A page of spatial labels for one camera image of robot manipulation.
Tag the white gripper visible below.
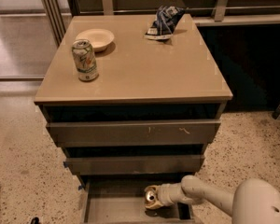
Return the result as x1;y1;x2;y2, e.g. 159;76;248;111
145;183;194;210

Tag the orange soda can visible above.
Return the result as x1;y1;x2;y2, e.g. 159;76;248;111
145;190;158;202

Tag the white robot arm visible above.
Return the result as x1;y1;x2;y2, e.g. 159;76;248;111
145;175;280;224

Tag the bottom grey drawer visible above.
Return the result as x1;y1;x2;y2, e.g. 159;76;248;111
79;175;195;224

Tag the grey drawer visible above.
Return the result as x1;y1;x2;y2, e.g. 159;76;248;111
79;175;195;224
47;119;220;147
64;155;204;175

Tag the middle grey drawer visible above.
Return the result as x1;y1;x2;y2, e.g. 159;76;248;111
64;155;204;175

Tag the grey drawer cabinet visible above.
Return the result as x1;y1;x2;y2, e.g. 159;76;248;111
34;13;233;224

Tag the top grey drawer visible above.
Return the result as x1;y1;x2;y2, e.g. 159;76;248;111
47;119;220;147

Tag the green white soda can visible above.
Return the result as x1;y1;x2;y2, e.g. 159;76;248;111
72;39;98;81

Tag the white bowl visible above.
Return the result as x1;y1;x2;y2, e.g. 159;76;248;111
76;29;115;52

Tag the blue white sneaker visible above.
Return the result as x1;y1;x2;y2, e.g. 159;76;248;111
145;6;185;41

